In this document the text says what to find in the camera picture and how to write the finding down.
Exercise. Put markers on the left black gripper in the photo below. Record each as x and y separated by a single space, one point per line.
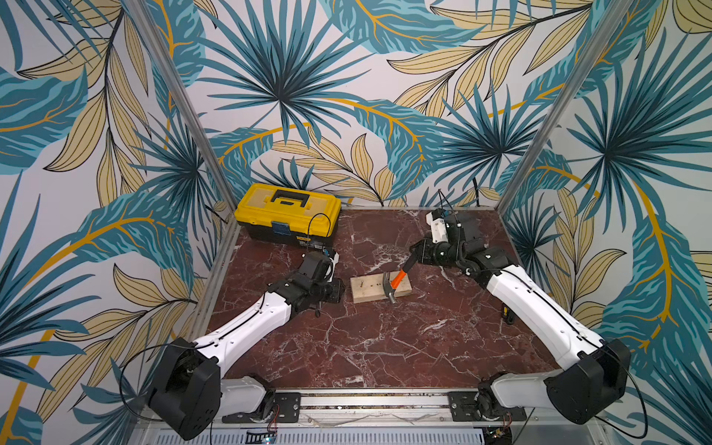
336 291

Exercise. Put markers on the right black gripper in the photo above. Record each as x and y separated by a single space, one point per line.
423 250

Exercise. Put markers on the orange black claw hammer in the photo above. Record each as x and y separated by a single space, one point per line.
398 285

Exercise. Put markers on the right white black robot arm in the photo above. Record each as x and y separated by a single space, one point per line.
593 372

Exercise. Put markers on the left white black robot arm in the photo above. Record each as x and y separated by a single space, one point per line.
188 391

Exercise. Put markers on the light wooden board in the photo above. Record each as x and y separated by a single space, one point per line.
370 288

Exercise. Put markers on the yellow black plastic toolbox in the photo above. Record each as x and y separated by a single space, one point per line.
289 216

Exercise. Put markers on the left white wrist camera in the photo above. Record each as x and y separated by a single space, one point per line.
323 262

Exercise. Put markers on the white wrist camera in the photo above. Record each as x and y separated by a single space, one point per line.
438 226
323 262

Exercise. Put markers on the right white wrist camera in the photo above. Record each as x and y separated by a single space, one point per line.
438 226

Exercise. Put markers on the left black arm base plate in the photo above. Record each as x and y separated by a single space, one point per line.
279 407

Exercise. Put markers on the aluminium front frame rail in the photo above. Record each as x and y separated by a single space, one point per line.
403 408

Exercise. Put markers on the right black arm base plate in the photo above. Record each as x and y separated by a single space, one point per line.
471 406

